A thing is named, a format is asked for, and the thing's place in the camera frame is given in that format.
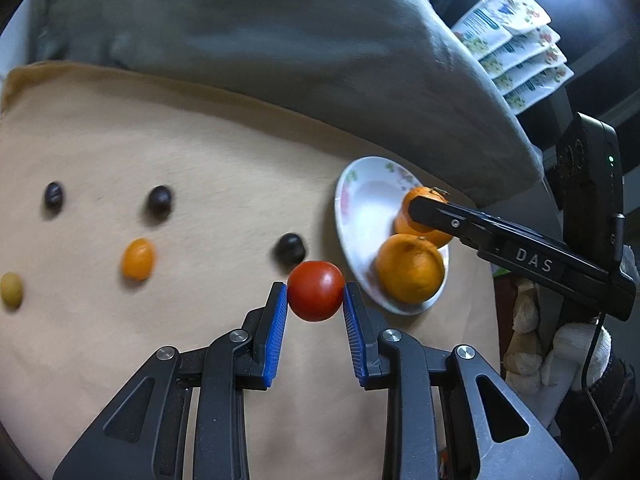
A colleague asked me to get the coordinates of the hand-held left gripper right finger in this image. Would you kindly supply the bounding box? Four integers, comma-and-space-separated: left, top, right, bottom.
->
342, 281, 581, 480

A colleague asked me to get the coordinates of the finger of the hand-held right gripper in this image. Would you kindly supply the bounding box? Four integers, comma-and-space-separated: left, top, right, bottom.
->
406, 195, 501, 253

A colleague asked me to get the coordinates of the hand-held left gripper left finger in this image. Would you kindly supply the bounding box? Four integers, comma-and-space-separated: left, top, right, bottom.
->
52, 281, 290, 480

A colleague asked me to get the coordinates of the small mandarin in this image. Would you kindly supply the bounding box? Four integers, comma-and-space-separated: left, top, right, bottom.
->
394, 186, 453, 250

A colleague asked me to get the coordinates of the red tomato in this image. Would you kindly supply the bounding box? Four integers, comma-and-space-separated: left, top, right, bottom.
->
287, 260, 347, 322

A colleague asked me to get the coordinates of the large smooth orange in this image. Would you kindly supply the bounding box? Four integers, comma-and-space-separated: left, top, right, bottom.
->
375, 233, 446, 303

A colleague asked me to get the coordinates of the white floral plate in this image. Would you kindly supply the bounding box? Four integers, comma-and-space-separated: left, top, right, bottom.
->
334, 156, 451, 316

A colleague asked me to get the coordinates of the dark purple grape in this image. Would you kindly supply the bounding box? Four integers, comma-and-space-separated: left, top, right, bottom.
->
44, 181, 67, 210
146, 185, 175, 218
274, 232, 307, 267

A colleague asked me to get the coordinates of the small orange kumquat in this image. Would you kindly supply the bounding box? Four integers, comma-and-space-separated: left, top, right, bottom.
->
121, 238, 156, 281

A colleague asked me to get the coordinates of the yellowish longan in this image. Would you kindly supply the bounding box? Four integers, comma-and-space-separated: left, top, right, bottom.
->
0, 272, 24, 308

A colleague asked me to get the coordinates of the person's right forearm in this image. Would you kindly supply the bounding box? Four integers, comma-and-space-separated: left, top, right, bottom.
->
555, 360, 640, 480

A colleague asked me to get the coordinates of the person's right hand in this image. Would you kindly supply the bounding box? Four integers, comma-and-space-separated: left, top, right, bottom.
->
502, 280, 613, 396

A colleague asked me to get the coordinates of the tan cloth mat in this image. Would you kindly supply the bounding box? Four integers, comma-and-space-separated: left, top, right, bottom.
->
0, 60, 506, 480

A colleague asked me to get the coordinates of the grey blanket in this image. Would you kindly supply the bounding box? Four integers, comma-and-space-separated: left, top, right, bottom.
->
30, 0, 546, 206

